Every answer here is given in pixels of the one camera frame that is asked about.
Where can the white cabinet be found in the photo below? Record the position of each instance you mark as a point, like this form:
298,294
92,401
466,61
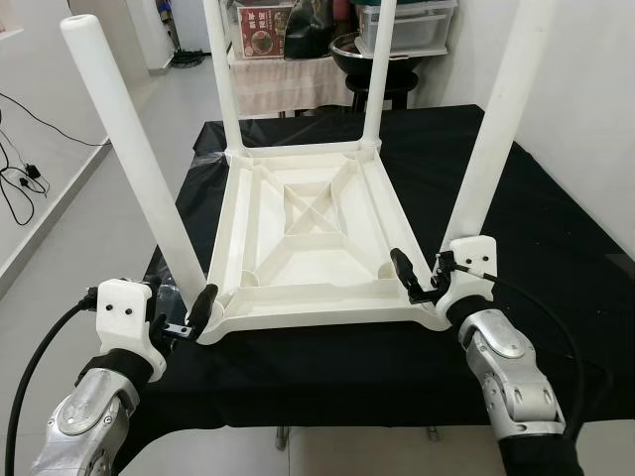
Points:
151,30

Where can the metal table foot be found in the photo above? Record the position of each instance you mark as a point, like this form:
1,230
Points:
283,436
432,433

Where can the black bag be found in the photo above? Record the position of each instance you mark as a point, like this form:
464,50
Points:
308,30

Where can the red brown cardboard box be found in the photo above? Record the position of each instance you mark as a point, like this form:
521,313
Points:
263,30

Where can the white plastic table top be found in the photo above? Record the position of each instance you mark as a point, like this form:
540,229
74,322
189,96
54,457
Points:
298,268

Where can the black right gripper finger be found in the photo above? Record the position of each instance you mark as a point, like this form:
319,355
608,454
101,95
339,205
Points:
404,270

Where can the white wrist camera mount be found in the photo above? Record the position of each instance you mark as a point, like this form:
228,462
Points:
124,312
471,256

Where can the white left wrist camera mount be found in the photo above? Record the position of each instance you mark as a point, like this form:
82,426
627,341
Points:
124,312

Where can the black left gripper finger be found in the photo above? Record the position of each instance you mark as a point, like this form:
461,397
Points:
203,304
159,288

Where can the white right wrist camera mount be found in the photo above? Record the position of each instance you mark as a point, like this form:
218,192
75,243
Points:
471,256

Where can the black table cloth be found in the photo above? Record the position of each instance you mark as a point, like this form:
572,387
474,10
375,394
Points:
397,377

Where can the beige cloth covered table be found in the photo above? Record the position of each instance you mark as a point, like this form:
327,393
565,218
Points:
288,89

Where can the clear plastic bag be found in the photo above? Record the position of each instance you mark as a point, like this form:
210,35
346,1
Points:
213,159

